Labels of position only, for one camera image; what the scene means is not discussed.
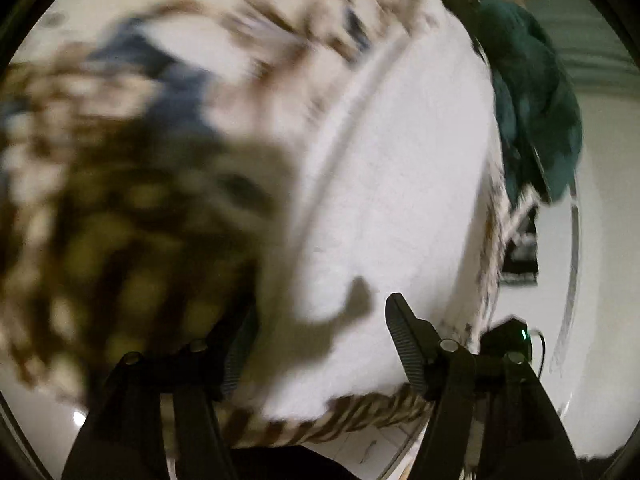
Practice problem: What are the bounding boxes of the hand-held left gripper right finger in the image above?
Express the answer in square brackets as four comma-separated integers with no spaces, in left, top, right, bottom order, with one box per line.
[385,292,584,480]

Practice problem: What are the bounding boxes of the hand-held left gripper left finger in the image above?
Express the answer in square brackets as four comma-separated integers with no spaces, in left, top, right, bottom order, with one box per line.
[60,305,261,480]

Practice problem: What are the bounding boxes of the patterned brown white cloth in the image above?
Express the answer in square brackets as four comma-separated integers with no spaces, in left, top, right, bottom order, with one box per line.
[0,0,541,452]

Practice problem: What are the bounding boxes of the dark green cloth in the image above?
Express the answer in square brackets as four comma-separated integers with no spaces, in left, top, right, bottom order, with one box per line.
[475,0,585,206]

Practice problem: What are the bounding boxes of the black cable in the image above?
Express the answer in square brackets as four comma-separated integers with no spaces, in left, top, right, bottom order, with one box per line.
[529,329,549,379]

